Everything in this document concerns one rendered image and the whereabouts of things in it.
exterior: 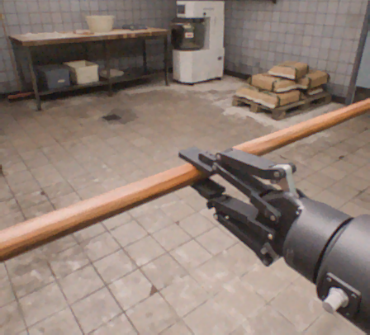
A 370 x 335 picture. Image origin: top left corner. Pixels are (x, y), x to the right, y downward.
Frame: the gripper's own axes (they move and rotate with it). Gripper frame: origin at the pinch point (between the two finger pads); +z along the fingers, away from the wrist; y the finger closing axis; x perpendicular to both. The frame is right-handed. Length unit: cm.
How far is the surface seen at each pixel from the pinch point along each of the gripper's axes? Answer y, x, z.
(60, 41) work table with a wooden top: 29, 112, 412
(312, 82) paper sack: 80, 364, 198
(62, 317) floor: 117, -10, 89
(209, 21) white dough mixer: 14, 353, 393
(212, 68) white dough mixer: 90, 359, 388
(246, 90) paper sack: 90, 295, 250
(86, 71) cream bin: 74, 147, 428
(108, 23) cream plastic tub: 12, 196, 441
